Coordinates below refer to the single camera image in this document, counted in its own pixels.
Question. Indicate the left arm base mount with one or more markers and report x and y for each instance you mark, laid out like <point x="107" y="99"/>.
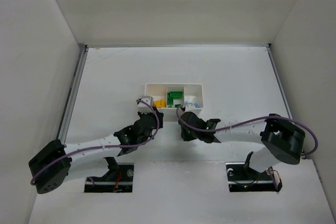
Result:
<point x="117" y="179"/>

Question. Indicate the green lego brick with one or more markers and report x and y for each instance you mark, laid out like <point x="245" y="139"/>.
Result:
<point x="176" y="94"/>
<point x="170" y="101"/>

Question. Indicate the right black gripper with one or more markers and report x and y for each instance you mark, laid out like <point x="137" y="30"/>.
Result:
<point x="185" y="118"/>

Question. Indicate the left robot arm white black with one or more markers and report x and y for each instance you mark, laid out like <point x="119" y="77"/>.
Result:
<point x="58" y="162"/>

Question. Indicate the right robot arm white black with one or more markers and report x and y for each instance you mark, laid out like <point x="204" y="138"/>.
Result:
<point x="281" y="140"/>

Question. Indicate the yellow lego brick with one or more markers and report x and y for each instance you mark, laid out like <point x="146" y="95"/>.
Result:
<point x="159" y="103"/>

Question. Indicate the white three-compartment container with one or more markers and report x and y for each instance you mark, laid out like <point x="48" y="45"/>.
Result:
<point x="168" y="96"/>

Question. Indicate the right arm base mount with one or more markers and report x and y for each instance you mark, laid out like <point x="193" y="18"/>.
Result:
<point x="241" y="178"/>

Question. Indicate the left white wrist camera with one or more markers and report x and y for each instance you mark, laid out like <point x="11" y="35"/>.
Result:
<point x="145" y="104"/>

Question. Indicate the green lego plate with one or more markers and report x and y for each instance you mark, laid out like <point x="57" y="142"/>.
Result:
<point x="174" y="106"/>

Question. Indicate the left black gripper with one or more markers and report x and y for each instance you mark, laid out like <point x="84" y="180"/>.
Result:
<point x="151" y="116"/>

